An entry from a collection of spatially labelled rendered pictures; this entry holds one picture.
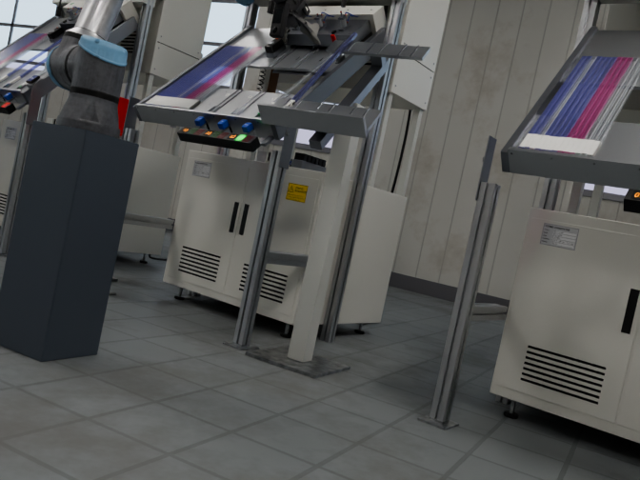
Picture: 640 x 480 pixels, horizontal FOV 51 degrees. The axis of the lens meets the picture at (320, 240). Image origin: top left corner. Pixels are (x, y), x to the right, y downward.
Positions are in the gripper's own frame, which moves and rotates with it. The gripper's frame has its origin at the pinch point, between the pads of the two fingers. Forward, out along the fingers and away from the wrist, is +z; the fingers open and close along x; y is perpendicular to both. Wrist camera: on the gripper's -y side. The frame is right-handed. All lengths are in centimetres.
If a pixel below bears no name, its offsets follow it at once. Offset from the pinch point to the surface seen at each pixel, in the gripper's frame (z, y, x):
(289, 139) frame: 5.9, -36.6, -14.4
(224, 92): 6.5, -18.7, 27.8
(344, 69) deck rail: 13.1, 4.0, -10.0
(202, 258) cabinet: 55, -62, 40
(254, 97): 6.2, -20.0, 11.8
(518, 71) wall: 236, 249, 53
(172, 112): 2, -35, 38
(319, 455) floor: -2, -122, -81
